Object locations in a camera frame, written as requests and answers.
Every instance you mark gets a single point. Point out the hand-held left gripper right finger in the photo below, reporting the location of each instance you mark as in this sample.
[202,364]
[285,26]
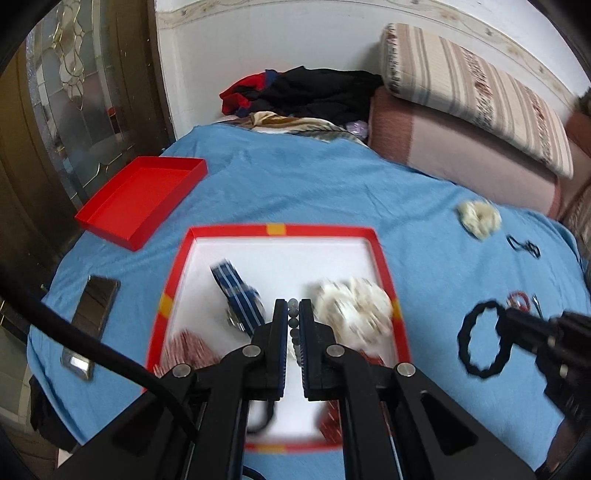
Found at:
[305,350]

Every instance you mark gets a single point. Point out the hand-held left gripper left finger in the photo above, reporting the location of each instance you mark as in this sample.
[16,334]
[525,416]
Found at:
[280,350]

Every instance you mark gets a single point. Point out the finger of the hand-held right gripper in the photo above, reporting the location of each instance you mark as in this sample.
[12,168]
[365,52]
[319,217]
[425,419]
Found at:
[521,327]

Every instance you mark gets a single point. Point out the white polka dot scrunchie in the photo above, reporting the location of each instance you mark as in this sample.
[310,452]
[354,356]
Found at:
[353,307]

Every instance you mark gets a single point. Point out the black band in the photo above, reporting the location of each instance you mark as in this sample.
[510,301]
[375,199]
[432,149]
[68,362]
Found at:
[264,415]

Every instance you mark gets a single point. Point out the red polka dot scrunchie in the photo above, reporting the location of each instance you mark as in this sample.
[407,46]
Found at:
[331,417]

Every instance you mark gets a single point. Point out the blue striped band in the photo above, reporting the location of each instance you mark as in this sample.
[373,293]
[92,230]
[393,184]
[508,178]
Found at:
[238,288]

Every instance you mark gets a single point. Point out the red gift box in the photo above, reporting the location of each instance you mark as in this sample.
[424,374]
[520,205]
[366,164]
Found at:
[277,258]

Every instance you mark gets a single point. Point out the pink plaid scrunchie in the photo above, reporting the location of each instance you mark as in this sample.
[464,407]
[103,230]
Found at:
[184,353]

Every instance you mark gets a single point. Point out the black metal hair clip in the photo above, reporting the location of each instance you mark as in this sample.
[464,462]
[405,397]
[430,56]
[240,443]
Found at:
[537,305]

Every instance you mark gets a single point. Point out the cream scrunchie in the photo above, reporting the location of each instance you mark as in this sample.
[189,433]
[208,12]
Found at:
[480,219]

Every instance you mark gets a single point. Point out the blue blanket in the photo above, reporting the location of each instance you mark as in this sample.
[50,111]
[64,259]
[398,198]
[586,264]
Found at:
[286,184]

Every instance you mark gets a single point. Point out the pink sofa cushion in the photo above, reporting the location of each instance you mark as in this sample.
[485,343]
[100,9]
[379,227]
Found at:
[443,152]

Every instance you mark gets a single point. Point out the black smartphone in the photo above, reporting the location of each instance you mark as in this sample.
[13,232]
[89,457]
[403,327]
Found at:
[90,318]

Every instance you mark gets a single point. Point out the brown cushion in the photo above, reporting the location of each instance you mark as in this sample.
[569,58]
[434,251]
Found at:
[581,134]

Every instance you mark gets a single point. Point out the red box lid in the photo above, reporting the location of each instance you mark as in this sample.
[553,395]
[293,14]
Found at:
[143,198]

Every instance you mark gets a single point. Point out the gold patterned cloth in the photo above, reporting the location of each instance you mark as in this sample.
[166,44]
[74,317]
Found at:
[286,122]

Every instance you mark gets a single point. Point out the lilac cloth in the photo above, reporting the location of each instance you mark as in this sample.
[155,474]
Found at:
[358,127]

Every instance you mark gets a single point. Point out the striped floral pillow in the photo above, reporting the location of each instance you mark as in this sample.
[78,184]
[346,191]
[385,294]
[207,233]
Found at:
[471,92]

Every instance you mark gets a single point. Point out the pile of dark clothes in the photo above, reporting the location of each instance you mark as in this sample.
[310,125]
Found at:
[314,92]

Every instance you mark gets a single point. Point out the wooden glass panel door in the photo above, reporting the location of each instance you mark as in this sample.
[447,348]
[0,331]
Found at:
[69,115]

